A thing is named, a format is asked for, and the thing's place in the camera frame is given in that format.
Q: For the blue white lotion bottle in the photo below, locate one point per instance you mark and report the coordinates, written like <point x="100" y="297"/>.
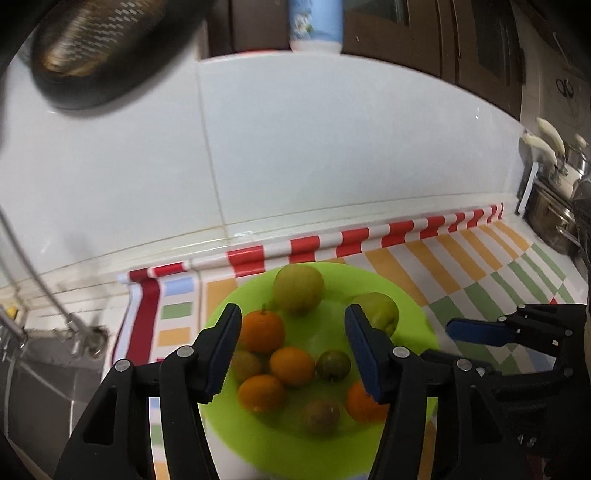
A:
<point x="315" y="26"/>

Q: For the colourful checkered tablecloth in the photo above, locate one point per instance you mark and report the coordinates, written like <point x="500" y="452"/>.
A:
<point x="478" y="263"/>

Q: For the small green guava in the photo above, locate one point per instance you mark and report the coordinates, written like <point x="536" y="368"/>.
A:
<point x="333" y="365"/>

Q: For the large orange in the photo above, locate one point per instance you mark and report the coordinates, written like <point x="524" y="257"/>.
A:
<point x="362" y="407"/>

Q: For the black hanging frying pan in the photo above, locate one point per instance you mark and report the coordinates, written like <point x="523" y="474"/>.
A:
<point x="127" y="69"/>

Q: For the green plastic plate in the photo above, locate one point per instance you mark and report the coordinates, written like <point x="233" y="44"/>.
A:
<point x="294" y="406"/>

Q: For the cream handled pan lower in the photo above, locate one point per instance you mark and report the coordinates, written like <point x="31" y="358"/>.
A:
<point x="559" y="175"/>

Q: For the green apple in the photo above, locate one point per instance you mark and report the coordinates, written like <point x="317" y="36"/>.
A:
<point x="381" y="311"/>

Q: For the yellow-green pear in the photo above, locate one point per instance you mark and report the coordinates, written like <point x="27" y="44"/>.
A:
<point x="298" y="288"/>

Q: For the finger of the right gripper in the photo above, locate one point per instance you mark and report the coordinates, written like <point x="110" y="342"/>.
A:
<point x="478" y="332"/>

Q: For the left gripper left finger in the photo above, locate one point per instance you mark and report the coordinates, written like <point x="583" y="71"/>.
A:
<point x="112" y="438"/>

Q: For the dark wooden window frame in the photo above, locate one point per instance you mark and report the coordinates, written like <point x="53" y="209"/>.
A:
<point x="471" y="44"/>

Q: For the small mandarin orange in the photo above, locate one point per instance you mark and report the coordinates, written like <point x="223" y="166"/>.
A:
<point x="292" y="366"/>

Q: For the metal strainer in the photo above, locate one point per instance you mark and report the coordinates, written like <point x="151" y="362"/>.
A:
<point x="77" y="37"/>

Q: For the black scissors on wall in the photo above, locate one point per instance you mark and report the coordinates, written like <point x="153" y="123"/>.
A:
<point x="565" y="88"/>

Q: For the brown kiwi fruit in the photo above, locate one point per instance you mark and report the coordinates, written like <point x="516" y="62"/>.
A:
<point x="320" y="416"/>

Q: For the orange with stem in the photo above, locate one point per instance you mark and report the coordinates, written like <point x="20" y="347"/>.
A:
<point x="262" y="331"/>

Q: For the steel cooking pot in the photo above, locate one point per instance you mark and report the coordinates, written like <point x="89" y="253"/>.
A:
<point x="552" y="219"/>

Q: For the chrome sink faucet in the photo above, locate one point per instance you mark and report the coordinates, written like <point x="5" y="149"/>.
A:
<point x="90" y="340"/>

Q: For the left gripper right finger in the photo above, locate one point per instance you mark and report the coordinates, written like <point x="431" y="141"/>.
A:
<point x="468" y="441"/>

